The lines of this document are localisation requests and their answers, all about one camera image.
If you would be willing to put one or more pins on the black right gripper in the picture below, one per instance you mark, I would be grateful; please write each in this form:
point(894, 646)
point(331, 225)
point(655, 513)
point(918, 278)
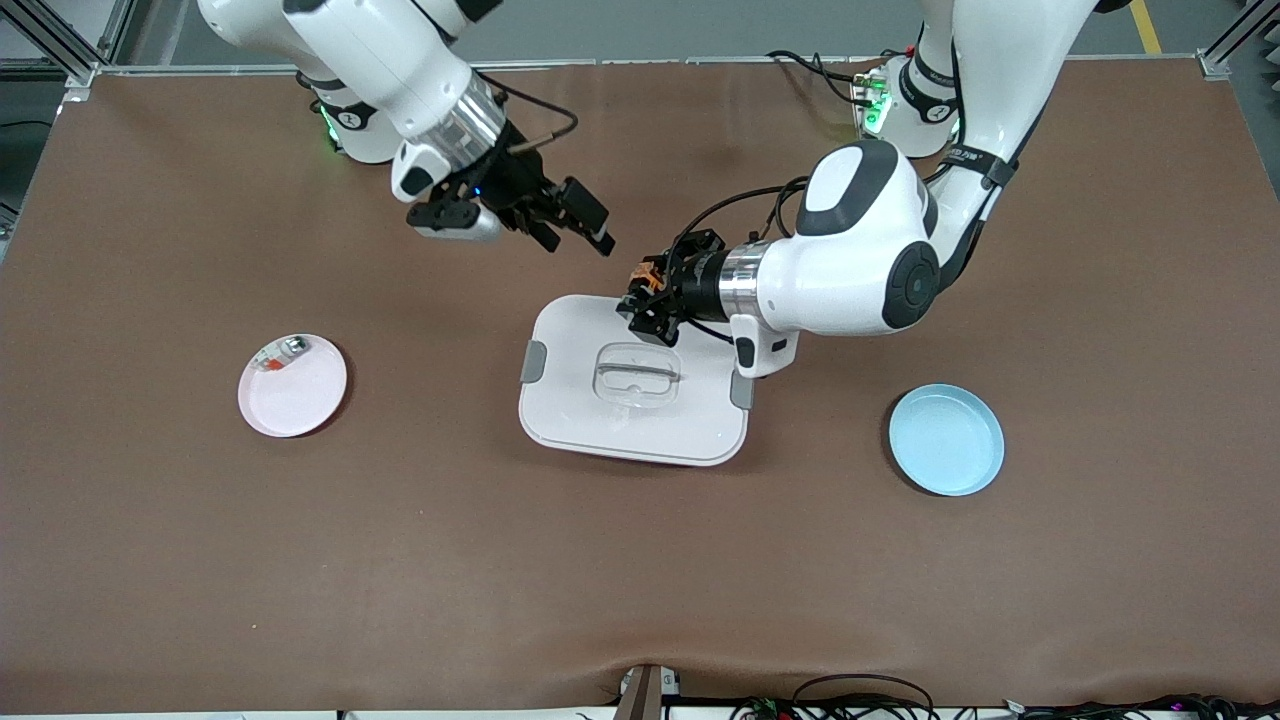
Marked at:
point(517, 180)

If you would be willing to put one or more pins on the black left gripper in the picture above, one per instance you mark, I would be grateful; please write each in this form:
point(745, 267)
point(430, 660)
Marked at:
point(697, 279)

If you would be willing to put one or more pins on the orange black push switch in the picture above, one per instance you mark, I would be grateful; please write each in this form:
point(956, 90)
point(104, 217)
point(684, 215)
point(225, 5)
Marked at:
point(650, 280)

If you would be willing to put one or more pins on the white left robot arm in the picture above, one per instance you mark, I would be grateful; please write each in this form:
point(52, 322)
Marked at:
point(850, 280)

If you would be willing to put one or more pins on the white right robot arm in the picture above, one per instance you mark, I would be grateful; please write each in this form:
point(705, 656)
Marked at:
point(380, 55)

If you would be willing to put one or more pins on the grey box latch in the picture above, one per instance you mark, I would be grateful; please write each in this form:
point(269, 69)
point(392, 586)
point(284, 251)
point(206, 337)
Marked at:
point(741, 393)
point(533, 361)

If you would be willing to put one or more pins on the white lidded storage box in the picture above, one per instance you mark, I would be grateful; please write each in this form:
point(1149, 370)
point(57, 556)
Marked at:
point(640, 430)

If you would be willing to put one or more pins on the brown table mat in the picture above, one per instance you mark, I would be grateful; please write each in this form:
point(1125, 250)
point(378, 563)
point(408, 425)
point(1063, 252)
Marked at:
point(640, 580)

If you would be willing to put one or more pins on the pink round plate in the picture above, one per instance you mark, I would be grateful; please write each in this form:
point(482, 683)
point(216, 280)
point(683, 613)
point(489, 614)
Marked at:
point(295, 395)

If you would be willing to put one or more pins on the light blue round plate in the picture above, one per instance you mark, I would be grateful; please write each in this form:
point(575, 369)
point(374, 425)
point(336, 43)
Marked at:
point(945, 440)

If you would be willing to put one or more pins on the silver table edge rail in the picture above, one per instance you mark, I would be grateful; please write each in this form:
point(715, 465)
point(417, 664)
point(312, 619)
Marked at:
point(650, 64)

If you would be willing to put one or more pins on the small clear red switch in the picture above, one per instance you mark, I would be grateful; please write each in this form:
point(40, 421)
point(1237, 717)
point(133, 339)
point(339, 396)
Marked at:
point(280, 354)

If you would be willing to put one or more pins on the brown camera mount post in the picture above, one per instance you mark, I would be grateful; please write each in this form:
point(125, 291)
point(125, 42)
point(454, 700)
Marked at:
point(645, 695)

